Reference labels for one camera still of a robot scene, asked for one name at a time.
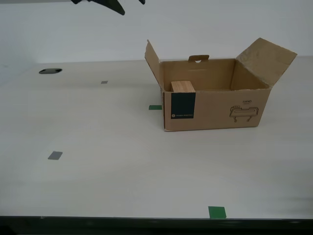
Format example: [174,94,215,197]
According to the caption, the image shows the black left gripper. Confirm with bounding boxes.
[70,0,146,16]

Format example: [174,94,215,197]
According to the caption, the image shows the cardboard box black stripes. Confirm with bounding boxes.
[144,37,298,132]

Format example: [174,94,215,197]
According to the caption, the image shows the light wooden block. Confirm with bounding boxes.
[171,80,196,94]

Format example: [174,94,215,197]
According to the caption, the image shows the dark oval table cable grommet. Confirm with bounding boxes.
[38,68,63,75]

